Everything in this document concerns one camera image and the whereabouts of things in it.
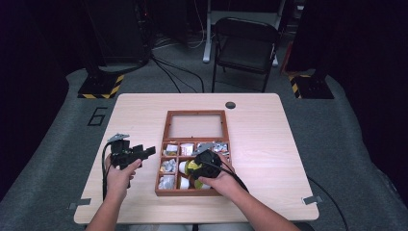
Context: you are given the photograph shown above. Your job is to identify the white red packet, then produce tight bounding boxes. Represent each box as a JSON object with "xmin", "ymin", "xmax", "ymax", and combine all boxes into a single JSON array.
[{"xmin": 180, "ymin": 142, "xmax": 195, "ymax": 157}]

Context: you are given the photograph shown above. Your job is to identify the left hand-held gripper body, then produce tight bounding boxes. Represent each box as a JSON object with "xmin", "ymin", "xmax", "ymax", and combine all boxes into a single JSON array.
[{"xmin": 107, "ymin": 132, "xmax": 145, "ymax": 171}]

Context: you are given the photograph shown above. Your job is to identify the dark equipment cabinet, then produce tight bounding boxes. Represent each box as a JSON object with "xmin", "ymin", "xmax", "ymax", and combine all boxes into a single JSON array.
[{"xmin": 82, "ymin": 0, "xmax": 152, "ymax": 67}]

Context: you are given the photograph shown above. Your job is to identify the black cable on floor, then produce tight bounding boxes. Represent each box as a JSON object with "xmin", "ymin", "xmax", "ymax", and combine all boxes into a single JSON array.
[{"xmin": 307, "ymin": 176, "xmax": 350, "ymax": 231}]

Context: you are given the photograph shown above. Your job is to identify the right hand-held gripper cable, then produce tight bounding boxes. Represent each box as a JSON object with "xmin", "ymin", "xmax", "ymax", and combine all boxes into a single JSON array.
[{"xmin": 198, "ymin": 160, "xmax": 251, "ymax": 194}]

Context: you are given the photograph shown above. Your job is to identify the wooden box with glass lid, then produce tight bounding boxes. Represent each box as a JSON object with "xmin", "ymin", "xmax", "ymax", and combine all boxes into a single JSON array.
[{"xmin": 154, "ymin": 109, "xmax": 233, "ymax": 197}]

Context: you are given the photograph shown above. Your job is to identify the hand-held gripper cable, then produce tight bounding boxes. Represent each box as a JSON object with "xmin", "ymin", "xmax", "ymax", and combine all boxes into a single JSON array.
[
  {"xmin": 198, "ymin": 160, "xmax": 251, "ymax": 194},
  {"xmin": 101, "ymin": 141, "xmax": 115, "ymax": 202}
]

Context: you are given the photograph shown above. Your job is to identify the left hand-held gripper cable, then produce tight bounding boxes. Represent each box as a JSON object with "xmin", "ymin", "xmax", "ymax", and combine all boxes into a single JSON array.
[{"xmin": 101, "ymin": 141, "xmax": 115, "ymax": 202}]

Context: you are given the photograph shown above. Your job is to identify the black floor cables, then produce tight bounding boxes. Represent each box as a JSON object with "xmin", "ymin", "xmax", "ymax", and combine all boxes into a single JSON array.
[{"xmin": 149, "ymin": 52, "xmax": 206, "ymax": 94}]

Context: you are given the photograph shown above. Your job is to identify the white packets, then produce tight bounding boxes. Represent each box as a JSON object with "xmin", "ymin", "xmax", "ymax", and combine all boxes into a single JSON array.
[{"xmin": 158, "ymin": 175, "xmax": 176, "ymax": 191}]

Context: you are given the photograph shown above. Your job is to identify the silver packets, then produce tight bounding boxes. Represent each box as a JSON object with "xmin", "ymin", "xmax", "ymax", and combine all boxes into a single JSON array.
[
  {"xmin": 161, "ymin": 158, "xmax": 177, "ymax": 174},
  {"xmin": 213, "ymin": 141, "xmax": 229, "ymax": 154}
]

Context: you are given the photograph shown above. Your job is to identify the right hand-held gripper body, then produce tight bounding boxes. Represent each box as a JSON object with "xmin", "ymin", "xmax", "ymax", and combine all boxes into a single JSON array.
[{"xmin": 190, "ymin": 142, "xmax": 223, "ymax": 181}]

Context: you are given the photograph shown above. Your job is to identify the person's left hand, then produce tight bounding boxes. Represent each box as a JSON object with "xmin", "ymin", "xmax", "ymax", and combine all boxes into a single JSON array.
[{"xmin": 104, "ymin": 153, "xmax": 143, "ymax": 202}]

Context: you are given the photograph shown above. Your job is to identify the person's right hand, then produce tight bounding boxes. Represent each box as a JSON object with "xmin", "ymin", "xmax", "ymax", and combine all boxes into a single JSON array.
[{"xmin": 198, "ymin": 153, "xmax": 245, "ymax": 198}]

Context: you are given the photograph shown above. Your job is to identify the yellow-green round item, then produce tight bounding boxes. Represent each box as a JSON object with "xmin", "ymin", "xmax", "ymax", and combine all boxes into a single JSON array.
[{"xmin": 193, "ymin": 179, "xmax": 211, "ymax": 191}]

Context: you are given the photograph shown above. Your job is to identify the black yellow striped stand base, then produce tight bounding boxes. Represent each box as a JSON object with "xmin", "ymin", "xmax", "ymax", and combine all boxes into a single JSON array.
[
  {"xmin": 77, "ymin": 73, "xmax": 126, "ymax": 100},
  {"xmin": 288, "ymin": 74, "xmax": 335, "ymax": 100}
]

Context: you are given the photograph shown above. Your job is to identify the black folding chair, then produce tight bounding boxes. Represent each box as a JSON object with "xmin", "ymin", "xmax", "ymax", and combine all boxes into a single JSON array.
[{"xmin": 211, "ymin": 16, "xmax": 281, "ymax": 93}]

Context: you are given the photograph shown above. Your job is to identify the grey tape piece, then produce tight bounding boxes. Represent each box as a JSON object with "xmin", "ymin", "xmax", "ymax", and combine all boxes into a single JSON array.
[
  {"xmin": 301, "ymin": 194, "xmax": 323, "ymax": 206},
  {"xmin": 67, "ymin": 197, "xmax": 92, "ymax": 211}
]

